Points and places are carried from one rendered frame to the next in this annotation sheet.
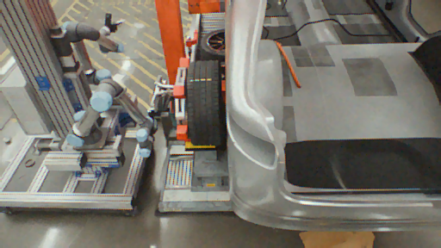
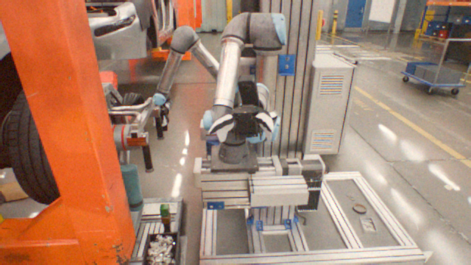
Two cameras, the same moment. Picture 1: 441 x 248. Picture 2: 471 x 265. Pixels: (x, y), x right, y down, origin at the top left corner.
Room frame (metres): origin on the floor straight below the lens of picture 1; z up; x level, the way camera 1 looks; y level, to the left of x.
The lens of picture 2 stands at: (3.37, 0.75, 1.51)
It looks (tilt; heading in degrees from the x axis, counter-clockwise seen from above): 26 degrees down; 172
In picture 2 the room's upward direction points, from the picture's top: straight up
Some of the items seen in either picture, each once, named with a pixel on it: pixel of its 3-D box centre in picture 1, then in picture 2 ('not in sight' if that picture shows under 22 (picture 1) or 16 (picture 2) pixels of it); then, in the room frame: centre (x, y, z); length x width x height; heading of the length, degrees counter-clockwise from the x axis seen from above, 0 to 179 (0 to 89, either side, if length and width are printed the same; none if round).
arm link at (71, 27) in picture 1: (83, 54); (265, 82); (2.28, 1.02, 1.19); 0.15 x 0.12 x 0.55; 71
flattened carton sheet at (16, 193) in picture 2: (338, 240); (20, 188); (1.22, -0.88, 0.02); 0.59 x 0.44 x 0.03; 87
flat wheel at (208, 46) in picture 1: (227, 49); not in sight; (3.59, -0.16, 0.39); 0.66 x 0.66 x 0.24
